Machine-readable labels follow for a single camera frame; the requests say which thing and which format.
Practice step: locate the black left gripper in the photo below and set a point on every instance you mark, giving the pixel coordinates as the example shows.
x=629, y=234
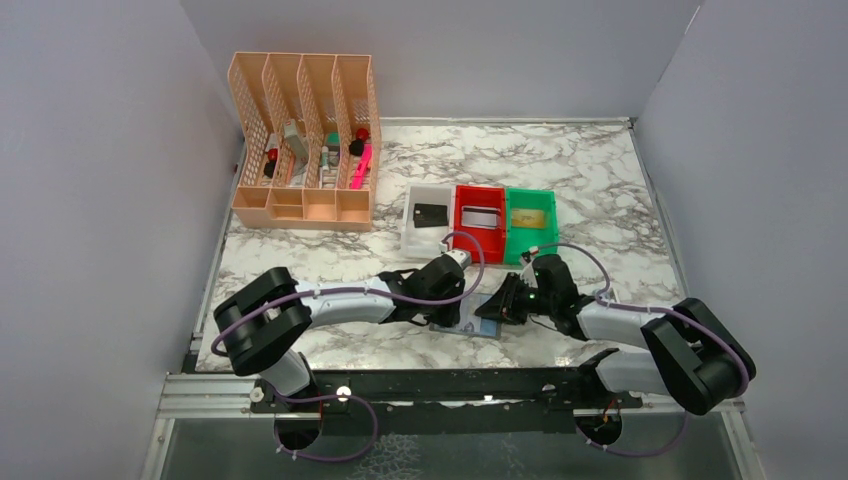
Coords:
x=452, y=309

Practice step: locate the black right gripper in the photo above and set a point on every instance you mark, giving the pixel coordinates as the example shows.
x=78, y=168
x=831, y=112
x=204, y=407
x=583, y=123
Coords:
x=515, y=303

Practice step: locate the white plastic bin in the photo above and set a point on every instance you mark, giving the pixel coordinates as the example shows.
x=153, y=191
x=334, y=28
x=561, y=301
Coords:
x=424, y=243

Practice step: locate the grey metal card holder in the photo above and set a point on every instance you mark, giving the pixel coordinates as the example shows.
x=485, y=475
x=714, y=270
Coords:
x=469, y=323

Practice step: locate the red plastic bin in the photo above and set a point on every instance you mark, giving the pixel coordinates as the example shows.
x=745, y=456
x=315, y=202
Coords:
x=492, y=242

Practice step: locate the white magnetic stripe card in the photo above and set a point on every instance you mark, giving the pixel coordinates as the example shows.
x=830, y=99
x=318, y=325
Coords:
x=480, y=217

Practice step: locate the green plastic bin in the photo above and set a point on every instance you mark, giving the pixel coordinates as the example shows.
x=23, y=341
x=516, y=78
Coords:
x=519, y=240

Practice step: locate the peach plastic desk organizer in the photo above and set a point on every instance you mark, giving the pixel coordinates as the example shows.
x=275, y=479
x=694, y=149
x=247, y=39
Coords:
x=312, y=131

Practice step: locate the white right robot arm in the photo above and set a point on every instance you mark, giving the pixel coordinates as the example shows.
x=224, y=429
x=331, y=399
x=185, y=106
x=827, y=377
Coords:
x=683, y=351

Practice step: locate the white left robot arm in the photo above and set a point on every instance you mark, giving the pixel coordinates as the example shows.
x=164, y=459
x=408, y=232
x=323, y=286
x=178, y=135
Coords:
x=259, y=324

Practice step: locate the black card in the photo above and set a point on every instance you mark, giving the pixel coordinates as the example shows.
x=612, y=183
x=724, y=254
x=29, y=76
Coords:
x=430, y=215

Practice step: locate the gold card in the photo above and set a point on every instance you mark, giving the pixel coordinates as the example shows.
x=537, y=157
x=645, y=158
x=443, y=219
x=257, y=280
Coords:
x=528, y=218

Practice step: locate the pink highlighter pen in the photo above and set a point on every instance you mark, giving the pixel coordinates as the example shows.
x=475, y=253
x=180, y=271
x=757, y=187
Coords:
x=363, y=167

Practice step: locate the red black stamp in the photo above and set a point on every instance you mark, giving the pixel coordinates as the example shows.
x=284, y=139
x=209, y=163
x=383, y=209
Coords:
x=357, y=145

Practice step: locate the green capped bottle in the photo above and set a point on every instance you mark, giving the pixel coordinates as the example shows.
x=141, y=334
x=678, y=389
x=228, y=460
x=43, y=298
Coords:
x=332, y=143

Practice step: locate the grey box in organizer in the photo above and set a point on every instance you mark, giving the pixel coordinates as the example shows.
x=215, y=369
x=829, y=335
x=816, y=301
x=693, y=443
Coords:
x=296, y=140

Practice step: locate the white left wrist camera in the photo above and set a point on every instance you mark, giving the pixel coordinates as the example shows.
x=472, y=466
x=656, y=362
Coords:
x=461, y=257

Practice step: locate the black mounting rail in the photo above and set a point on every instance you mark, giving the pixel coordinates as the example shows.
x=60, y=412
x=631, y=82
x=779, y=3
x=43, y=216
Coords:
x=405, y=402

